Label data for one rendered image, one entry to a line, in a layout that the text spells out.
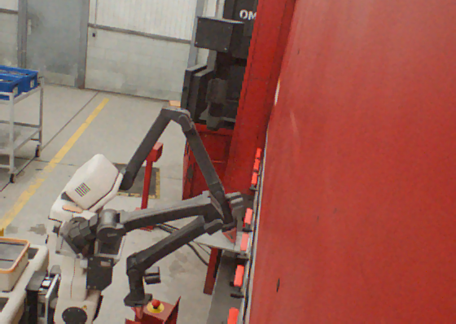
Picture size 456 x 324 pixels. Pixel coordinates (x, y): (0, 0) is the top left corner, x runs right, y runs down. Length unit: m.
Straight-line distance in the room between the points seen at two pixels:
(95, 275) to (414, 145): 1.65
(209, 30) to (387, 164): 2.62
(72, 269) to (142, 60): 7.18
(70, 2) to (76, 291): 7.46
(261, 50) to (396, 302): 2.48
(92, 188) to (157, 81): 7.26
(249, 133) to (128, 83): 6.34
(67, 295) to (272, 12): 1.86
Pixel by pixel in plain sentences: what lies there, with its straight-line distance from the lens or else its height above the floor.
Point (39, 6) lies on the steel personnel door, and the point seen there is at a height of 1.44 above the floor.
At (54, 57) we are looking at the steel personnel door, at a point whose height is 0.54.
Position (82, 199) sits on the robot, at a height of 1.27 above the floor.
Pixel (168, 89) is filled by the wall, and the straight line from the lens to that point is 8.83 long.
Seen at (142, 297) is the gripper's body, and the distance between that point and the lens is 1.78.
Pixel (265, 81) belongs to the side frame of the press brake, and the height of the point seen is 1.65.
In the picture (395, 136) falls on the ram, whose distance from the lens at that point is 0.23.
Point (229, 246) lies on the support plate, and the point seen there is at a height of 1.00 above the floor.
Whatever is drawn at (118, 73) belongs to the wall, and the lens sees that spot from 8.88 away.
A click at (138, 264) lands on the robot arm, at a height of 1.07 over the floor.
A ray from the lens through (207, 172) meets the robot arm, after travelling 1.87.
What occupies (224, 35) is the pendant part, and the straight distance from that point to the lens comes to 2.80.
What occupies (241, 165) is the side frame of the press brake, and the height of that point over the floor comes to 1.07.
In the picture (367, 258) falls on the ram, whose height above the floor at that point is 1.92.
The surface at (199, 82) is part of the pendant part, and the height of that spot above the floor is 1.53.
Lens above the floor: 2.03
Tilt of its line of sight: 20 degrees down
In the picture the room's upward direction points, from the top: 11 degrees clockwise
